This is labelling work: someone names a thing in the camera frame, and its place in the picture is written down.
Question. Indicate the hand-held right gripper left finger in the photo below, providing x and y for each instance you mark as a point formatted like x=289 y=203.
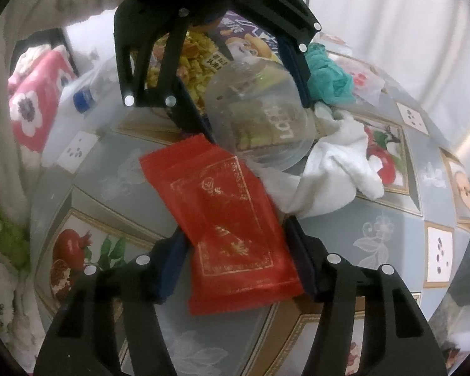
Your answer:
x=170 y=270

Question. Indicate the white curtain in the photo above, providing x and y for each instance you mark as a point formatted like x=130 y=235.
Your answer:
x=395 y=27

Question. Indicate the teal cloth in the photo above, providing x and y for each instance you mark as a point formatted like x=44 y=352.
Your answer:
x=329 y=78

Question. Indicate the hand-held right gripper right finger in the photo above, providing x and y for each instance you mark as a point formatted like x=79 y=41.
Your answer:
x=303 y=262

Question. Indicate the green fuzzy cloth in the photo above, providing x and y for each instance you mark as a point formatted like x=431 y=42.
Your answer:
x=0 y=235

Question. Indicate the pink floral blanket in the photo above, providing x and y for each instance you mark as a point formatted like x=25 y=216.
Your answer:
x=43 y=86

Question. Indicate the red foil packet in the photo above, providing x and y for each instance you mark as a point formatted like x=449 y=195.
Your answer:
x=227 y=219

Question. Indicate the purple yellow snack bag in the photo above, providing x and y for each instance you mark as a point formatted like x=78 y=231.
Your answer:
x=196 y=58

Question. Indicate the clear bottle with blue cap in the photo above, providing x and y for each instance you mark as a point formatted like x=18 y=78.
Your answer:
x=84 y=98

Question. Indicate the clear plastic jar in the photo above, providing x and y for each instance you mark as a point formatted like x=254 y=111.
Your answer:
x=258 y=113

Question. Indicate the white cloth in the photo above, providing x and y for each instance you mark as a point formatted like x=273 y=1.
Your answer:
x=333 y=168

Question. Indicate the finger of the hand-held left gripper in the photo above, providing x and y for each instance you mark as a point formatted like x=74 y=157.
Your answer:
x=297 y=66
x=190 y=115

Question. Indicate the small clear packet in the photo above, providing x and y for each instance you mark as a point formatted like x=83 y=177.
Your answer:
x=366 y=84

